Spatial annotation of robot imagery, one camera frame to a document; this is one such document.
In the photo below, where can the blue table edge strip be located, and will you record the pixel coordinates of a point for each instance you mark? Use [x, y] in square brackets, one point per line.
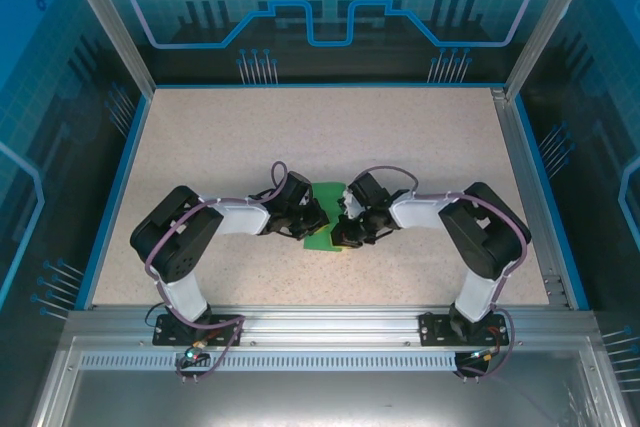
[102, 247]
[539, 172]

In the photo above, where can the wide aluminium base rail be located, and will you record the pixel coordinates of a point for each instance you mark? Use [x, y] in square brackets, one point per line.
[325, 324]

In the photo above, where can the connector with green LED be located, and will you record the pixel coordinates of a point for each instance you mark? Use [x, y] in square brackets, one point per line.
[192, 358]
[482, 355]

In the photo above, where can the aluminium corner post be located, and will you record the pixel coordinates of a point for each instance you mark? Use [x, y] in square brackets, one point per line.
[550, 22]
[112, 22]

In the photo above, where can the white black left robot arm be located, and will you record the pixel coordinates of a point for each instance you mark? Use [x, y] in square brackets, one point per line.
[235, 219]

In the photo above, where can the steel tray with aluminium frame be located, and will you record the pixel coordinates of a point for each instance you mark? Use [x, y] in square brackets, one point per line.
[325, 402]

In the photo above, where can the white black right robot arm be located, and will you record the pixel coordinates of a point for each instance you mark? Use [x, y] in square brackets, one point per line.
[425, 212]

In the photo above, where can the green paper sheet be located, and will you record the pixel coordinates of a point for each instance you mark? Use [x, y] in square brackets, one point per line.
[327, 189]

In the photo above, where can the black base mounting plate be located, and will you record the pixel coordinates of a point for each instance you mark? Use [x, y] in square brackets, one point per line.
[430, 329]
[162, 337]

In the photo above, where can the aluminium side rail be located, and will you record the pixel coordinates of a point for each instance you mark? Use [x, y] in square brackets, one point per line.
[522, 172]

